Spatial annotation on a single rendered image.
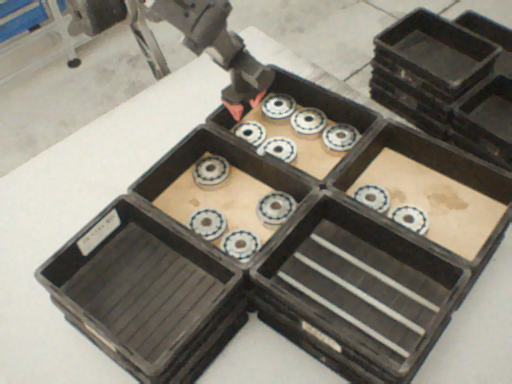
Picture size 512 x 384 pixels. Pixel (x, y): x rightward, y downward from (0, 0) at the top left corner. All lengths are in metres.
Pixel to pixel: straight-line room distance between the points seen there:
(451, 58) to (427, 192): 1.04
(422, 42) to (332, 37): 0.91
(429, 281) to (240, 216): 0.49
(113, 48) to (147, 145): 1.67
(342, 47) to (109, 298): 2.24
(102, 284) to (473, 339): 0.91
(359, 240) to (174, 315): 0.49
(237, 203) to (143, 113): 0.62
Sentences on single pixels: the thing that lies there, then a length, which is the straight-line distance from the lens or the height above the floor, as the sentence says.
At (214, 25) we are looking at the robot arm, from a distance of 1.08.
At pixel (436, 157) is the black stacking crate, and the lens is 1.65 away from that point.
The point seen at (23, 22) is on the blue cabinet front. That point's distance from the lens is 3.31.
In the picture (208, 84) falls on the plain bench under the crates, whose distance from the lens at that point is 2.13.
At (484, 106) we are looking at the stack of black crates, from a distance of 2.57.
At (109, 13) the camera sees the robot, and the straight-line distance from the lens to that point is 2.22.
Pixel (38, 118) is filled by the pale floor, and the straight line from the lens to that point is 3.29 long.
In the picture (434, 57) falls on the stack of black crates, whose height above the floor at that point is 0.49.
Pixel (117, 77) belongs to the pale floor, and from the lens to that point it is 3.37.
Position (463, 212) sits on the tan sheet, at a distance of 1.61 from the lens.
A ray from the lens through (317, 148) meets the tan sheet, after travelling 1.71.
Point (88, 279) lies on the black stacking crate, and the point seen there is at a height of 0.83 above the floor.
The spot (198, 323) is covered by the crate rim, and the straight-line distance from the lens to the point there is 1.31.
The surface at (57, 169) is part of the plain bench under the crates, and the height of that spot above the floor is 0.70.
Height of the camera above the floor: 2.09
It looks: 52 degrees down
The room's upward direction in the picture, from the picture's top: 7 degrees counter-clockwise
